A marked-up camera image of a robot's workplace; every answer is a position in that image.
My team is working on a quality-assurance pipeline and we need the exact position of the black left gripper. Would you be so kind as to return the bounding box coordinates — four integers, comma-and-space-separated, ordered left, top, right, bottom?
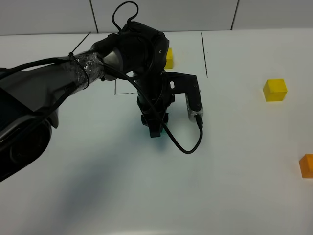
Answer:
135, 71, 175, 138

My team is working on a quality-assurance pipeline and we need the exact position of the yellow template cube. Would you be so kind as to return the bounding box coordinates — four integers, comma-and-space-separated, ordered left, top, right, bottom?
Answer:
164, 47, 174, 70

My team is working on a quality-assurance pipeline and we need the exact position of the orange cube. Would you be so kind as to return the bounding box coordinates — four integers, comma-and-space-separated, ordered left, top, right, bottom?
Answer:
299, 154, 313, 179

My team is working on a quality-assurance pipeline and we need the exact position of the black left camera cable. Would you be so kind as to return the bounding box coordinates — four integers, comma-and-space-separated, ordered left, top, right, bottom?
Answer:
102, 1, 204, 154

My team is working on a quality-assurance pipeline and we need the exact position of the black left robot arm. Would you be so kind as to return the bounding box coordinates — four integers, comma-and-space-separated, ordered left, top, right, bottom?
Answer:
0, 21, 169, 180

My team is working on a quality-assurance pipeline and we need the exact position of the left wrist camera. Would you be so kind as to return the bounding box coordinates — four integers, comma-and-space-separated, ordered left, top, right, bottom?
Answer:
166, 72, 203, 125

